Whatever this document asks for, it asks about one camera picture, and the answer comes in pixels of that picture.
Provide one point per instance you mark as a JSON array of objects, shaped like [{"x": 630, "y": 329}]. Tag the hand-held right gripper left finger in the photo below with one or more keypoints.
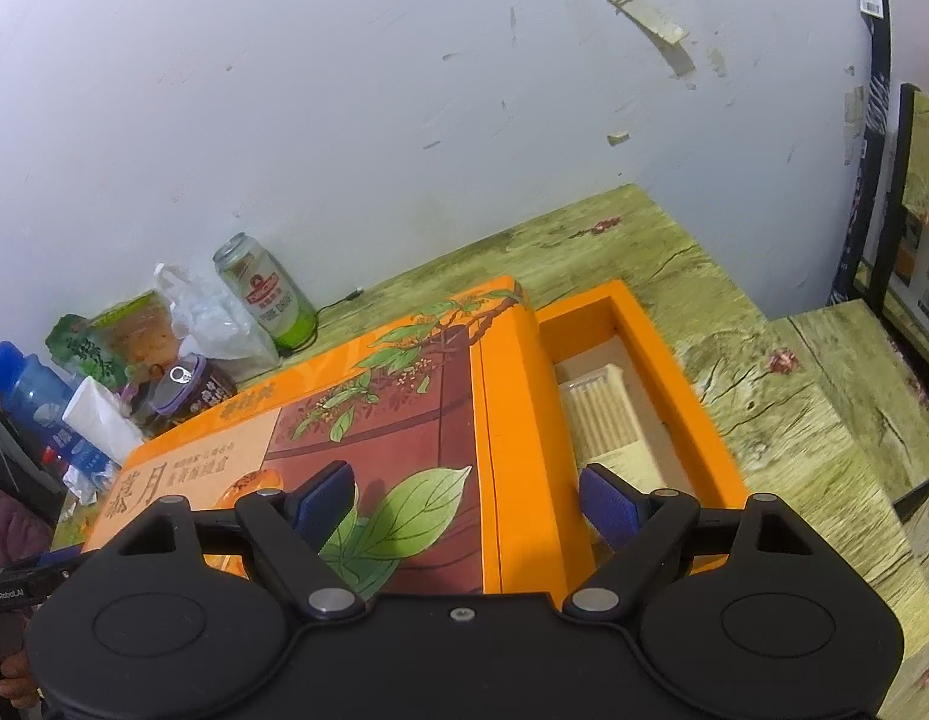
[{"x": 325, "y": 499}]

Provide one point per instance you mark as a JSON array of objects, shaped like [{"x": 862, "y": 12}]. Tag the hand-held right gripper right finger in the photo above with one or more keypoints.
[{"x": 606, "y": 502}]

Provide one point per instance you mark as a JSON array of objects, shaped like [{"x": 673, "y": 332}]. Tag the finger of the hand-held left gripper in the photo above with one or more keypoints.
[{"x": 59, "y": 559}]

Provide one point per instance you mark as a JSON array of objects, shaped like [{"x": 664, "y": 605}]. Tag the clear soda cracker packet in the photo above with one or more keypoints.
[{"x": 606, "y": 420}]

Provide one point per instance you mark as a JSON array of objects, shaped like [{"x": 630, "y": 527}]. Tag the orange printed box lid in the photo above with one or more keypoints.
[{"x": 397, "y": 420}]

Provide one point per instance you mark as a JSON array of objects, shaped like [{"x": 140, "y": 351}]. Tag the orange box tray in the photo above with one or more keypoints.
[{"x": 689, "y": 420}]

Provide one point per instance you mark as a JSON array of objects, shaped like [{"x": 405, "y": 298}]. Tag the green wood-grain desktop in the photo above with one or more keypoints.
[{"x": 659, "y": 240}]

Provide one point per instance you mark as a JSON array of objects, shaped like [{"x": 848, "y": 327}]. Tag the white tissue pack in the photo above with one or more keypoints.
[{"x": 100, "y": 420}]

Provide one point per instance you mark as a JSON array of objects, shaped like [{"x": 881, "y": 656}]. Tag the blue water bottle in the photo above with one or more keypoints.
[{"x": 29, "y": 397}]

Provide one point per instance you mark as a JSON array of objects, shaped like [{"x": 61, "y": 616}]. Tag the purple lidded food can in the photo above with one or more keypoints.
[{"x": 198, "y": 394}]

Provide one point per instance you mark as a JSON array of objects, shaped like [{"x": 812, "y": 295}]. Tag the white plastic bag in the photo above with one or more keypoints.
[{"x": 217, "y": 322}]

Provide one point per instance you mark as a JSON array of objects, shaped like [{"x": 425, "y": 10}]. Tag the green tea pouch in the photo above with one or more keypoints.
[{"x": 82, "y": 352}]

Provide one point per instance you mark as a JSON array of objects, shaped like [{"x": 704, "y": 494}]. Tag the green white beer can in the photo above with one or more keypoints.
[{"x": 265, "y": 292}]

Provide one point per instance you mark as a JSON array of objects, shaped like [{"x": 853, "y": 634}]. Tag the orange snack pouch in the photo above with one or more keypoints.
[{"x": 138, "y": 330}]

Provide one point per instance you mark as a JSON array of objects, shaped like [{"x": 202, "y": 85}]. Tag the wood-grain side table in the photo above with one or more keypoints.
[{"x": 869, "y": 375}]

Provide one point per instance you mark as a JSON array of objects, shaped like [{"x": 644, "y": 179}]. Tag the black framed wood-grain table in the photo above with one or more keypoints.
[{"x": 921, "y": 187}]

